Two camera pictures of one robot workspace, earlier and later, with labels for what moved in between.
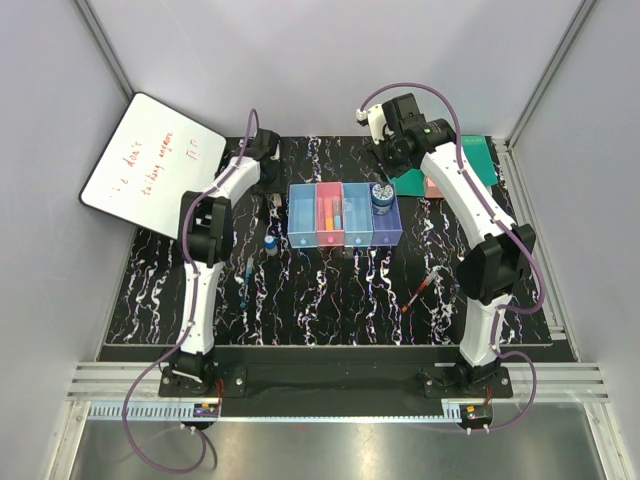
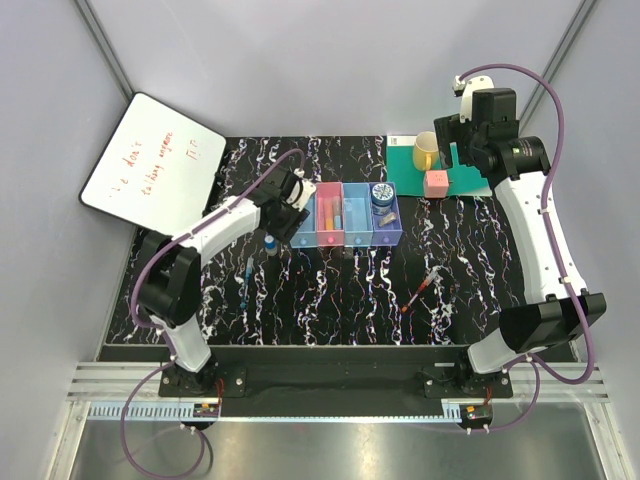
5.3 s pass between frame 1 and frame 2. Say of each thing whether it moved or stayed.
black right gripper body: moved
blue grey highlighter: stayed
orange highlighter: stayed
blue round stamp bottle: stayed
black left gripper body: moved
